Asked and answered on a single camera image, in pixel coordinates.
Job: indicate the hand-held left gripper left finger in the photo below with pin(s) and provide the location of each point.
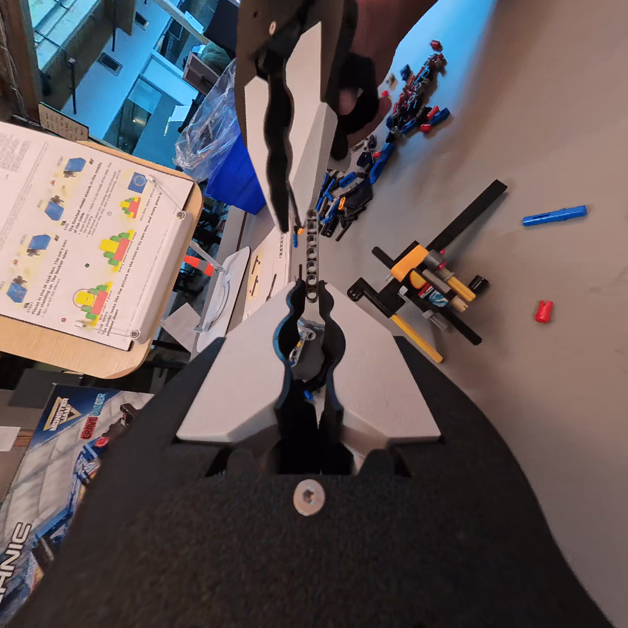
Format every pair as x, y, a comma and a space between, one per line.
230, 392

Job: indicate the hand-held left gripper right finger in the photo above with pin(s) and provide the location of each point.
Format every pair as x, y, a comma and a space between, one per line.
382, 387

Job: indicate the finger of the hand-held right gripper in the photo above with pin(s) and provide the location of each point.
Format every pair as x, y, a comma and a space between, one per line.
257, 147
309, 98

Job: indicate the small blue lego pin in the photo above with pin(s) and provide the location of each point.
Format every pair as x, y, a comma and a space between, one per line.
296, 238

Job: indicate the dark grey holed lego beam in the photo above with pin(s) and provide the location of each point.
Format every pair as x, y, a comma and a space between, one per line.
312, 255

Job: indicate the black lego assembly orange part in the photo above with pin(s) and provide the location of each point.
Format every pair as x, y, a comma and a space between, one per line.
409, 262

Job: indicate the light grey small lego piece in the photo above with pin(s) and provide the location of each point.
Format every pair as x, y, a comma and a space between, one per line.
301, 346

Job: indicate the pile of black blue lego pieces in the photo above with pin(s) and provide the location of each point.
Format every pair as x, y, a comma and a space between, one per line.
353, 196

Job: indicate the small red lego piece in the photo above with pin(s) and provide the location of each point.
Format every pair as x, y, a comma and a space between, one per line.
543, 311

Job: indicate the blue lego axle connector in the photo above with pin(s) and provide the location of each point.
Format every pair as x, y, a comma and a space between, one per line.
554, 216

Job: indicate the person's right hand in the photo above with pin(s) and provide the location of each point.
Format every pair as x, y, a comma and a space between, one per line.
392, 29

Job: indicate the blue plastic bin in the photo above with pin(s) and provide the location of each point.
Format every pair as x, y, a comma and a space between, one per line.
235, 176

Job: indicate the clear plastic bag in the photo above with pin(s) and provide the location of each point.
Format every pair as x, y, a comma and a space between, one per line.
211, 122

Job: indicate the white plastic stand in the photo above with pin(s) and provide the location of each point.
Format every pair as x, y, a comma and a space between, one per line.
221, 299

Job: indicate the small black and blue pins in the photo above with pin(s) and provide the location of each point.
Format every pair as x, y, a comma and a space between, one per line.
417, 93

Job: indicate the white printed paper sheet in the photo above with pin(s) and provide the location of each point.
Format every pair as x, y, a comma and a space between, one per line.
270, 274

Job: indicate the orange striped object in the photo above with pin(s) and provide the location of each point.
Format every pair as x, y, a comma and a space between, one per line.
198, 265

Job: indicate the instruction sheet on clipboard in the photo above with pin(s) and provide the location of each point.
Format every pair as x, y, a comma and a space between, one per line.
49, 355

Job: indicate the blue toy truck box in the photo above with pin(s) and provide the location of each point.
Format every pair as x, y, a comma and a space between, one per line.
49, 466

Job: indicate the printed instruction sheet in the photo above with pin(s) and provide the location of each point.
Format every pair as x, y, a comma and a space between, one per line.
73, 221

